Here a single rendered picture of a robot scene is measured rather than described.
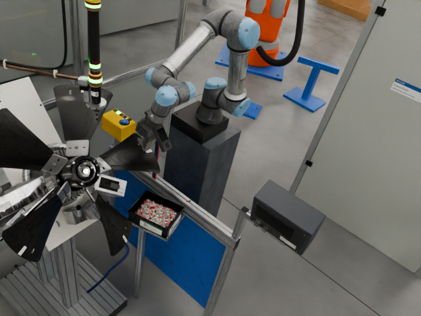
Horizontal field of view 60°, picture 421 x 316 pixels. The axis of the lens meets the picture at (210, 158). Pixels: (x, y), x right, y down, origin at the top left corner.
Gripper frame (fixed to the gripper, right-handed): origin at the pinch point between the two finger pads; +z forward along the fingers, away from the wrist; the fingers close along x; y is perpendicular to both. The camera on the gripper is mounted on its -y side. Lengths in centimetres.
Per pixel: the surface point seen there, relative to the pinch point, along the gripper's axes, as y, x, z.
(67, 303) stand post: -17, 39, 100
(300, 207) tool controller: -63, -14, -29
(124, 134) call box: 21.7, -11.1, 20.2
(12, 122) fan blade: 24, 47, -19
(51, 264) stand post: 7, 32, 103
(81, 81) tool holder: 19.0, 25.9, -34.6
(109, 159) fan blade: 4.5, 17.1, 0.2
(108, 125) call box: 31.4, -9.2, 22.4
